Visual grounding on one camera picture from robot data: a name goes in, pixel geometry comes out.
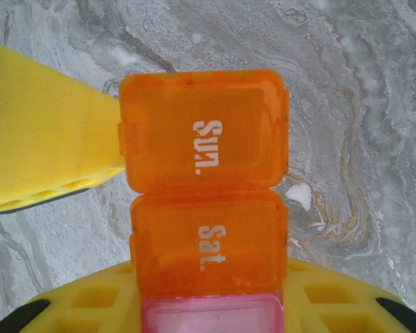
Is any orange and pink pill organizer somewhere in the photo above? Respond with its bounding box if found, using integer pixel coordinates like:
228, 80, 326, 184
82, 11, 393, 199
117, 68, 291, 333

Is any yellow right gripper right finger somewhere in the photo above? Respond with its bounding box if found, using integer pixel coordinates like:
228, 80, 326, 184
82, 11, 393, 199
282, 258, 416, 333

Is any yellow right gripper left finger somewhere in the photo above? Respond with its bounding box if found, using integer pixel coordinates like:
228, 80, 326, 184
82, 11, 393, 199
0, 260, 143, 333

